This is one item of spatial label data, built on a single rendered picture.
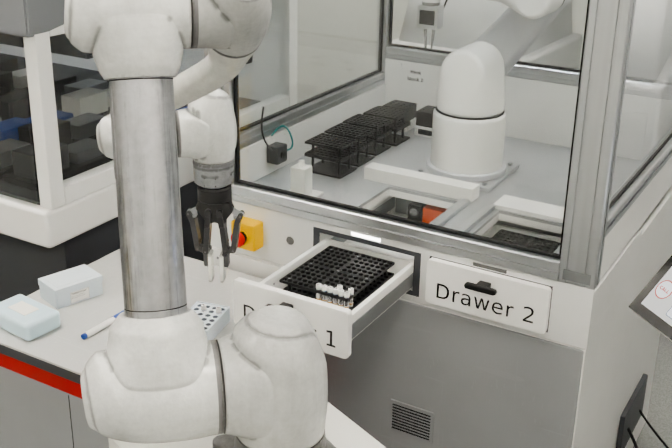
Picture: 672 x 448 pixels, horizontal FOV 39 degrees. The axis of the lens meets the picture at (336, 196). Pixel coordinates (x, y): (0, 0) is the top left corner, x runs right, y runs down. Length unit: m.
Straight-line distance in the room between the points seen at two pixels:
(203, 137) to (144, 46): 0.57
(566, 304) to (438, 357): 0.37
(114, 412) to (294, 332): 0.30
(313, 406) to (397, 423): 0.90
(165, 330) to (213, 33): 0.47
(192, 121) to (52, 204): 0.67
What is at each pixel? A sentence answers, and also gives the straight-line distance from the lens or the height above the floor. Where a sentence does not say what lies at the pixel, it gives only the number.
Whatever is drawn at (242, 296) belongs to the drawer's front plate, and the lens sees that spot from 2.10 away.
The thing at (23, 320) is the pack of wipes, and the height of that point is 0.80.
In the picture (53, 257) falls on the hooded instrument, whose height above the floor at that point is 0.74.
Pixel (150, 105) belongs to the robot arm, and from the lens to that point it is 1.51.
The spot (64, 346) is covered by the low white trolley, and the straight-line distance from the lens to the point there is 2.24.
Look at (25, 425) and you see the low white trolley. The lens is 2.39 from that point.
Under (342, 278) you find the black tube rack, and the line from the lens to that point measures 2.17.
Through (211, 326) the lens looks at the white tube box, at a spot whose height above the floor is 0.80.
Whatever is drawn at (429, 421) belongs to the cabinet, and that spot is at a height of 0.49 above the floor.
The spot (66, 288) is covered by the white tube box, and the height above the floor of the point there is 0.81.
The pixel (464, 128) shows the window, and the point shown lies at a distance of 2.10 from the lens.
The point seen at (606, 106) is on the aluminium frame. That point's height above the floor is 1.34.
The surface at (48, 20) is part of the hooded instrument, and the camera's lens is 2.48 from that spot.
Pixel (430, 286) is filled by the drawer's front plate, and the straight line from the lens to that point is 2.23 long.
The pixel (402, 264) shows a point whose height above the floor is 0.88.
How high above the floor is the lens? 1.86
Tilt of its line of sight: 21 degrees down
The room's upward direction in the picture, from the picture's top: 1 degrees clockwise
